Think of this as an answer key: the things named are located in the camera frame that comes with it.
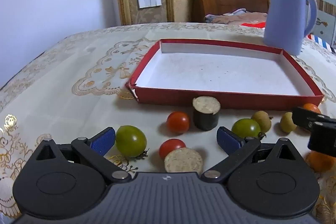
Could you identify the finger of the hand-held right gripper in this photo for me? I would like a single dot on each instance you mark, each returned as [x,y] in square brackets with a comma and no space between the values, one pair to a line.
[323,140]
[302,116]

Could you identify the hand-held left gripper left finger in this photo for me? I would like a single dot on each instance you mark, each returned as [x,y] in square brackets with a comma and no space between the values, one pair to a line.
[103,141]

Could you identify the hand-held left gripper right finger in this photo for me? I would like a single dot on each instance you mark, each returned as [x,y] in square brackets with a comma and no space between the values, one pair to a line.
[228,141]

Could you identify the orange mandarin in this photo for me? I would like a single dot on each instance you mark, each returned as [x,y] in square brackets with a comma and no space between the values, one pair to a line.
[319,162]
[311,108]

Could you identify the yellow longan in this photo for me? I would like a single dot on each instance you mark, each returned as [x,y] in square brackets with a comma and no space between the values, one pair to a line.
[286,123]
[261,119]

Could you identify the green tomato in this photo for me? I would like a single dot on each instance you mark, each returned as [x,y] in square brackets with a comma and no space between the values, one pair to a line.
[245,128]
[131,141]

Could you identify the dark sugarcane piece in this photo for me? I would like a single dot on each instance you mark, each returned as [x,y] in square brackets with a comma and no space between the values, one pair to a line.
[206,119]
[183,159]

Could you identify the red cherry tomato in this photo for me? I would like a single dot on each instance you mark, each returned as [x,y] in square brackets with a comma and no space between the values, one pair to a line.
[178,122]
[169,146]

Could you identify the red cardboard box tray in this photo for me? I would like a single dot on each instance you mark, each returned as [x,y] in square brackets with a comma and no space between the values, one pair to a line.
[223,74]

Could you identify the cream gold patterned tablecloth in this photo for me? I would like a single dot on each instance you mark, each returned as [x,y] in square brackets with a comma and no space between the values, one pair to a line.
[65,82]

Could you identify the striped red blue bedding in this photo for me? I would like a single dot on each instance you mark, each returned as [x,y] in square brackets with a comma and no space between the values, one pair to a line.
[321,41]

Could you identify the blue electric kettle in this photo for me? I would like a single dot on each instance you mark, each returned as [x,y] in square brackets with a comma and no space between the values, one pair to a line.
[283,16]

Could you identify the brown blanket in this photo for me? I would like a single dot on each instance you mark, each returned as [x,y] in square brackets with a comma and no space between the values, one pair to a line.
[236,18]

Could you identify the white wall light switch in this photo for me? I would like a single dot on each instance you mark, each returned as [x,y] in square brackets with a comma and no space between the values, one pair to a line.
[149,0]

